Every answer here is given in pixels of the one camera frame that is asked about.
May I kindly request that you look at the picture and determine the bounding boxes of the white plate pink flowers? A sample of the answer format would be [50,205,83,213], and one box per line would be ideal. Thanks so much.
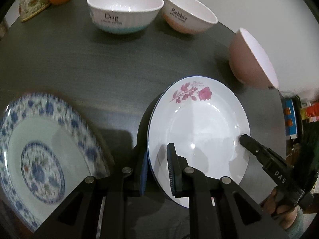
[147,76,250,208]

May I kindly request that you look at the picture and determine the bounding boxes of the right hand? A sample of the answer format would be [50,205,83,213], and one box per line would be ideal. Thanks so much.
[260,187,298,230]

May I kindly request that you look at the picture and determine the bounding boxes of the blue box on floor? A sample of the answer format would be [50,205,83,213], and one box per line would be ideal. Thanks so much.
[283,98,297,140]

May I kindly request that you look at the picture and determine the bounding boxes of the blue floral plate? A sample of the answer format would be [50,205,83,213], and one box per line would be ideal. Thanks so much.
[1,92,110,231]

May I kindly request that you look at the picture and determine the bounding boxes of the red pink bags clutter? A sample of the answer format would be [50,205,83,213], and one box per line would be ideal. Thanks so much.
[300,100,319,123]

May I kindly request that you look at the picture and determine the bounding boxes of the white bowl Dog blue base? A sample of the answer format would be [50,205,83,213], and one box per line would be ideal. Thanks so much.
[87,0,164,35]

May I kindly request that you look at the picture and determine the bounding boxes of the pink bowl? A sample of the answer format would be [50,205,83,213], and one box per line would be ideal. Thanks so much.
[229,27,279,90]

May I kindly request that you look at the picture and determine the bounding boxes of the white bowl Rabbit pink base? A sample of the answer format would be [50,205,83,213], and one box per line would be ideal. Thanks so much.
[162,0,218,35]

